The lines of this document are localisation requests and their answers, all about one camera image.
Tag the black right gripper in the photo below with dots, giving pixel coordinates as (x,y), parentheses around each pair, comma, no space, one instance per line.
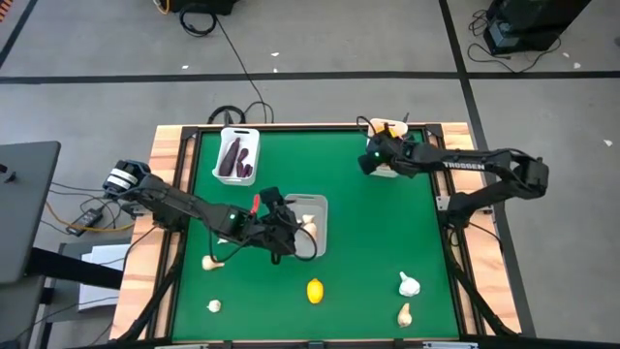
(370,162)

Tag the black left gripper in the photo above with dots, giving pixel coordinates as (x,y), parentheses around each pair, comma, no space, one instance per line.
(271,232)

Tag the white garlic bulb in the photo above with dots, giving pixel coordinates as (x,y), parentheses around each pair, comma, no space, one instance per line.
(311,230)
(308,218)
(214,306)
(409,287)
(208,263)

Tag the small purple eggplant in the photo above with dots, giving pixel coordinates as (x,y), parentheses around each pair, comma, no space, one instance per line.
(248,170)
(242,162)

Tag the large dark purple eggplant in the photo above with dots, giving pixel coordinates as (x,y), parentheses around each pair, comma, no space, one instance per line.
(229,159)

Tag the tan elongated garlic bulb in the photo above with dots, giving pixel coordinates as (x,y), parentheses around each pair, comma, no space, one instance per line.
(404,317)

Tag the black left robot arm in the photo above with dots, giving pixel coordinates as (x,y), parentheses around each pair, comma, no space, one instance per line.
(169,199)

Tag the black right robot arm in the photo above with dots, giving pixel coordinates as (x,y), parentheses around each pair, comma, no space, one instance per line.
(465,162)

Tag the small white plastic basket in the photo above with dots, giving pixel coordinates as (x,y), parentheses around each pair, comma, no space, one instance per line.
(390,172)
(249,138)

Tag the large white plastic basket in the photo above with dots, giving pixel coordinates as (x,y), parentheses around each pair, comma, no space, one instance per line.
(317,203)

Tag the white paper sheets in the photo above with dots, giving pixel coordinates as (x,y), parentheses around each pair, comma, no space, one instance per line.
(114,252)

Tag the black power adapter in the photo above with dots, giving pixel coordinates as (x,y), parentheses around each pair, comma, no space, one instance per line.
(84,220)

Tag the black equipment case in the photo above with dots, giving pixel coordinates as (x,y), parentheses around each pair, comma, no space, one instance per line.
(533,19)

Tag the black desk beam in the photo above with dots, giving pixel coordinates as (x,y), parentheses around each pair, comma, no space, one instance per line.
(72,266)

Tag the black box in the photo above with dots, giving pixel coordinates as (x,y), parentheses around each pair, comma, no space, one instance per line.
(203,6)

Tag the grey desk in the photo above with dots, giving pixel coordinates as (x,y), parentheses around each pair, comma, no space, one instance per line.
(24,203)

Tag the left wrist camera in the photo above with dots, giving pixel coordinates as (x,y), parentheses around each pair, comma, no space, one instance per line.
(271,196)

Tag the table-level camera mount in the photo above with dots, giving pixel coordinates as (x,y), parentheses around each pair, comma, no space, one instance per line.
(315,345)

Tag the black diagonal frame strut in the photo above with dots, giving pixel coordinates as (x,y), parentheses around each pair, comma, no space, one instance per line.
(479,298)
(151,296)

